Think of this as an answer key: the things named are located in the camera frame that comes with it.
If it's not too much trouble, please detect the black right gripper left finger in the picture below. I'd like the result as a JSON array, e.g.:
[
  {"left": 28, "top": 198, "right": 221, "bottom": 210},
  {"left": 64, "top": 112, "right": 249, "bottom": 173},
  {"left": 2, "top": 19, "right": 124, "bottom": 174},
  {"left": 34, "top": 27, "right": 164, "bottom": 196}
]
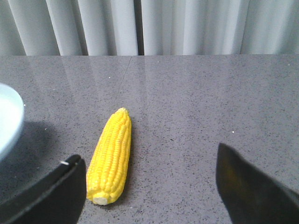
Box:
[{"left": 0, "top": 154, "right": 86, "bottom": 224}]

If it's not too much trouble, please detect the white pleated curtain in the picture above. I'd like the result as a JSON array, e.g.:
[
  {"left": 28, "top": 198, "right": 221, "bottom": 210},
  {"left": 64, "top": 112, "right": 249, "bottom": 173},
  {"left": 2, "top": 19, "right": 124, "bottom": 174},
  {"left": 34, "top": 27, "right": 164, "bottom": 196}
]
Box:
[{"left": 0, "top": 0, "right": 299, "bottom": 56}]

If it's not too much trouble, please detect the light blue round plate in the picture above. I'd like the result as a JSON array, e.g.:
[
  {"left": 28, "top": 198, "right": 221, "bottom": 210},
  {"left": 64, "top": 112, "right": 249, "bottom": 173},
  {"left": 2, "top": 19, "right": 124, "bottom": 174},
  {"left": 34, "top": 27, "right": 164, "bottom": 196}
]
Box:
[{"left": 0, "top": 84, "right": 24, "bottom": 160}]

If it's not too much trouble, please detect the yellow corn cob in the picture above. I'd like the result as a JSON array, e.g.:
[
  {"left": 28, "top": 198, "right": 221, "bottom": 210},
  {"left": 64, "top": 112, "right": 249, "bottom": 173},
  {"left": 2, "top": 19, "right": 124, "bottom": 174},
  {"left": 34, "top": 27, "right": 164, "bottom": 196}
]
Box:
[{"left": 86, "top": 108, "right": 132, "bottom": 205}]

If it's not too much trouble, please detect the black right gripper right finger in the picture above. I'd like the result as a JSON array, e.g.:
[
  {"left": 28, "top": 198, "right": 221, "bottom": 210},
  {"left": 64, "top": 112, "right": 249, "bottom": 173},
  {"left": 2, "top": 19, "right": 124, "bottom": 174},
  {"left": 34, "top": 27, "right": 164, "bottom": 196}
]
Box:
[{"left": 216, "top": 143, "right": 299, "bottom": 224}]

